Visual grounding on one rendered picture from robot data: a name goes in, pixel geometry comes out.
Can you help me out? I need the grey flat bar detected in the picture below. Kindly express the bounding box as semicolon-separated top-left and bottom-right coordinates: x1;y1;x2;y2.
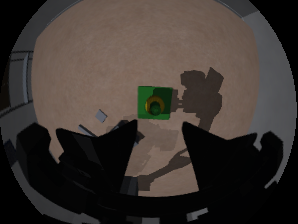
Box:
78;125;97;137

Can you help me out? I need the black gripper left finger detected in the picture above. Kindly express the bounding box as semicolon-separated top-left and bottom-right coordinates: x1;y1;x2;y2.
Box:
56;119;138;193

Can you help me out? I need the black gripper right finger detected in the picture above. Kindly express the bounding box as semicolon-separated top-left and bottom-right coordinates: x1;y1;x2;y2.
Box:
182;122;257;191

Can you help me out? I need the yellow round nut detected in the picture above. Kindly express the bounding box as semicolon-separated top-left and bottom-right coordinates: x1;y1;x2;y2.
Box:
145;95;164;115

